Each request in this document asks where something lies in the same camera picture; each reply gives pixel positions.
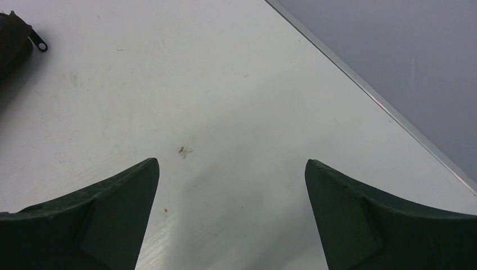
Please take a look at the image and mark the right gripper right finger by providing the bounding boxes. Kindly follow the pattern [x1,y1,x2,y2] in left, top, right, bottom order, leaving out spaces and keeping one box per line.
[305,160,476,269]

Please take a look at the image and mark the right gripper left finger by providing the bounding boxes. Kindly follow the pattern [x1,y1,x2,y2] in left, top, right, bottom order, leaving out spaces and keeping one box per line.
[1,158,160,269]

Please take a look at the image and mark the black Crossway racket bag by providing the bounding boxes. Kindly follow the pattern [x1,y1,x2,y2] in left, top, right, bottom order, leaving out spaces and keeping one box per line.
[1,11,48,80]

